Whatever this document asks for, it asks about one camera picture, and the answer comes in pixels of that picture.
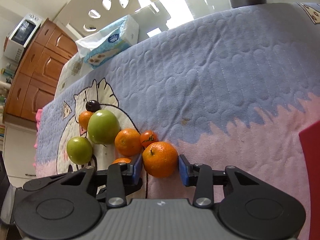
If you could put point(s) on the cartoon quilted blanket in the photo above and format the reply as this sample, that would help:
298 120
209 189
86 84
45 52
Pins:
232 88

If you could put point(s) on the small green apple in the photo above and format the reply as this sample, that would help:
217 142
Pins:
79 150

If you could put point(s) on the mandarin behind apple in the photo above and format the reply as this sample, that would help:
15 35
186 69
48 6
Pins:
84 118

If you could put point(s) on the orange mandarin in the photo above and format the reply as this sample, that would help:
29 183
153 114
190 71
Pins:
127 142
160 159

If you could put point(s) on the white microwave oven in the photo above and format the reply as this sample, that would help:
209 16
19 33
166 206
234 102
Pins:
17 41

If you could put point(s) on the dark plum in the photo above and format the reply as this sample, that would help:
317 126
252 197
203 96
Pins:
92 106

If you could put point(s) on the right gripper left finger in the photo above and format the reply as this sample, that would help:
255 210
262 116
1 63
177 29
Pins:
111 186

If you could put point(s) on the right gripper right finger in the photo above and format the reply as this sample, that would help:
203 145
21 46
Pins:
204 178

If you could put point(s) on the white cutout chair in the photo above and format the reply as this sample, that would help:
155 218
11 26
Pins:
80 18

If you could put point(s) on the mandarin under gripper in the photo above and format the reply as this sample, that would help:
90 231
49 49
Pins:
122 160

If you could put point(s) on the tissue pack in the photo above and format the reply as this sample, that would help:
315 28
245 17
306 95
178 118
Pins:
99 47

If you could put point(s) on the small red tomato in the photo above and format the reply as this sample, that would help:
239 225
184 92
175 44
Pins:
148 137

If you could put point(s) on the green apple on blanket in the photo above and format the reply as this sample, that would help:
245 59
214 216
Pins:
103 127

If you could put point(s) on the red cardboard box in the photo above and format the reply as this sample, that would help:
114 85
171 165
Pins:
309 139

